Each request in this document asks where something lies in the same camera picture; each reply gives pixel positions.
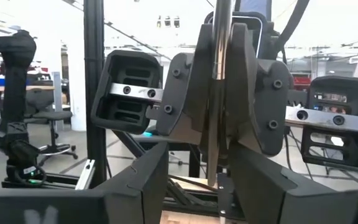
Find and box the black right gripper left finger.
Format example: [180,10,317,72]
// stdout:
[0,142,170,224]

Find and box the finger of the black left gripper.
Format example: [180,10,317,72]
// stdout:
[155,24,214,146]
[225,22,293,158]

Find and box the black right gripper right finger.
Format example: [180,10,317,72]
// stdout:
[228,146,358,224]

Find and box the large fluffy brown-bristle brush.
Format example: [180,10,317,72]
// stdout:
[206,0,233,187]

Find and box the silver aluminium extrusion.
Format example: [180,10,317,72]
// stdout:
[75,159,96,190]

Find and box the red storage bin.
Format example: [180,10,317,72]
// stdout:
[293,77,311,91]

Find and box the black office chair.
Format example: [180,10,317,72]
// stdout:
[23,88,79,161]

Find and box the wooden background desk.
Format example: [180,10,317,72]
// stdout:
[0,84,55,94]

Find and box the black rig frame post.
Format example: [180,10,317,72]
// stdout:
[83,0,106,187]

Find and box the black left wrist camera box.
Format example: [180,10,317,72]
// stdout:
[208,11,265,59]

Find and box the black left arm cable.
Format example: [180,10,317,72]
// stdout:
[273,0,311,63]

